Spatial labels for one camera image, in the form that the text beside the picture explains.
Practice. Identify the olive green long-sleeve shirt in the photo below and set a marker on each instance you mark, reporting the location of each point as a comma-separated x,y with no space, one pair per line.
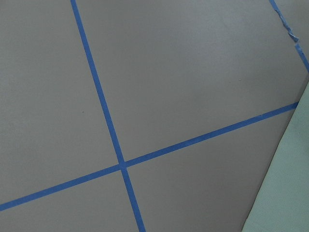
282,203

